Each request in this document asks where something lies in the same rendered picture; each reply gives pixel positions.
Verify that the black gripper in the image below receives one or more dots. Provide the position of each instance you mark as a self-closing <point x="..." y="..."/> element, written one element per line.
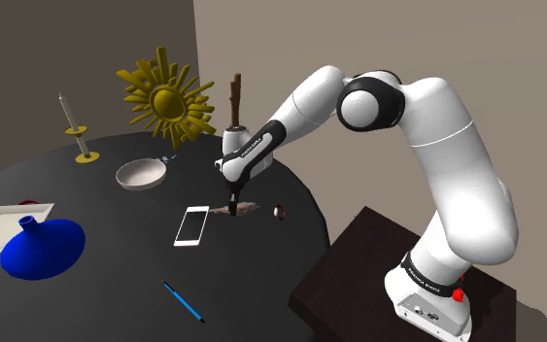
<point x="234" y="192"/>

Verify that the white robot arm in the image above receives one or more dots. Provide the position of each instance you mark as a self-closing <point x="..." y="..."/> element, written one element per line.
<point x="448" y="156"/>

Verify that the brown flat leaf-shaped object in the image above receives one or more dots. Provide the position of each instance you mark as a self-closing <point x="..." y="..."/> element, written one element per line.
<point x="247" y="207"/>

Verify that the white smartphone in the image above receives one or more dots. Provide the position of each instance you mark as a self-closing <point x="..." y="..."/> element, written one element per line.
<point x="191" y="225"/>

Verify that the white vase with brown sticks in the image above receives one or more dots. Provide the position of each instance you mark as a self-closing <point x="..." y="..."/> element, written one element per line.
<point x="234" y="137"/>

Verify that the small blue and white object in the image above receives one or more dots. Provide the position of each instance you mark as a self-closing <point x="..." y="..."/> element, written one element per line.
<point x="167" y="159"/>

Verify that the white bowl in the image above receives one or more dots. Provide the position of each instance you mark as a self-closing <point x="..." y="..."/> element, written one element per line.
<point x="140" y="174"/>

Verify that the gold sun ornament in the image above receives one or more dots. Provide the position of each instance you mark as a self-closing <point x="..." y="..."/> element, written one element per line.
<point x="168" y="102"/>

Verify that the blue pen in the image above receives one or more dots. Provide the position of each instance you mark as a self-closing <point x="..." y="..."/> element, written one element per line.
<point x="183" y="301"/>

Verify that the dark brown robot stand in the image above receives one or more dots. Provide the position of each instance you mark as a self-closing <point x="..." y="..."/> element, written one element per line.
<point x="348" y="279"/>

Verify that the black round table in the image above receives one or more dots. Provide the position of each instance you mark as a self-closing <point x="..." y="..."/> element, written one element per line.
<point x="126" y="293"/>

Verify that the gold candle holder with candle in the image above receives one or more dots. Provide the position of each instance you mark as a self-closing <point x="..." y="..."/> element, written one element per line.
<point x="81" y="142"/>

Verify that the blue vase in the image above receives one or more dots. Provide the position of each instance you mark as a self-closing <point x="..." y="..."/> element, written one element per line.
<point x="45" y="248"/>

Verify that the small red object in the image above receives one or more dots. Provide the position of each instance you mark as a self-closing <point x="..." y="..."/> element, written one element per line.
<point x="28" y="202"/>

